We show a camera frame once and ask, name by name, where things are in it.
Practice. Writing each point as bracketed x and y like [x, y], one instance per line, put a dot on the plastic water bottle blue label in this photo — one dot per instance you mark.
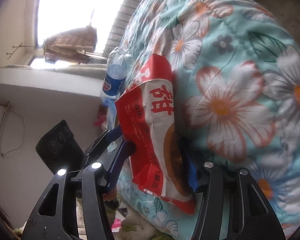
[118, 65]

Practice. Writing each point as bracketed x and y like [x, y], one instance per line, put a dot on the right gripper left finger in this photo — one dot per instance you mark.
[114, 163]

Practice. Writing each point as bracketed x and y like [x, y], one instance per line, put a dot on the floral teal bed quilt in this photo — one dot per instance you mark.
[236, 88]

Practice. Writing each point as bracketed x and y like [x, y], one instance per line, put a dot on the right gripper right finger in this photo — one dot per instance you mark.
[193, 163]

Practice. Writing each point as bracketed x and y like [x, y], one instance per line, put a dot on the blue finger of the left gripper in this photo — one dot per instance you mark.
[99, 146]

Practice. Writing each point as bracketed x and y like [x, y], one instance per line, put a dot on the red white snack bag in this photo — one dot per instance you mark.
[146, 115]

